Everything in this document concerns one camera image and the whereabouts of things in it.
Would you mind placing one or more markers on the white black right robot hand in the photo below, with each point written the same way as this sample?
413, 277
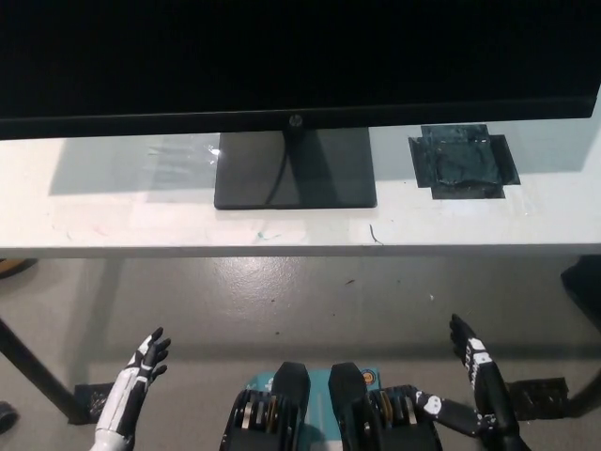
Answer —
488, 380

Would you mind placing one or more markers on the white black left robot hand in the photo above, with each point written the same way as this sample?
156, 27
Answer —
123, 399

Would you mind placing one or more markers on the black HP monitor with stand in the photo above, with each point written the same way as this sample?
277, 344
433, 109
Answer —
282, 56

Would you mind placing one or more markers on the black teal robot torso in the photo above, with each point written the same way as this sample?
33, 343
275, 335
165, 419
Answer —
291, 390

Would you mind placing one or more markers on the black metal table leg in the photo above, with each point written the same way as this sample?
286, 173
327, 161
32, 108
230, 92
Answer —
587, 390
42, 371

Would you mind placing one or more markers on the small black wheel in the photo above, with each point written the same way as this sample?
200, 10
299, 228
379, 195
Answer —
7, 413

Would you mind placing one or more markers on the black box on floor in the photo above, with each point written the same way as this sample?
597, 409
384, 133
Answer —
584, 286

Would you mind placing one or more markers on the brown curved object on floor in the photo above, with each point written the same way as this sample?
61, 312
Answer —
14, 268

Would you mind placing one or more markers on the black tape patch on table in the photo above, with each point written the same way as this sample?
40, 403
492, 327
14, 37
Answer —
462, 164

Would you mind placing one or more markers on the clear tape patch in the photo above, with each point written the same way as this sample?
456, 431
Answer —
183, 152

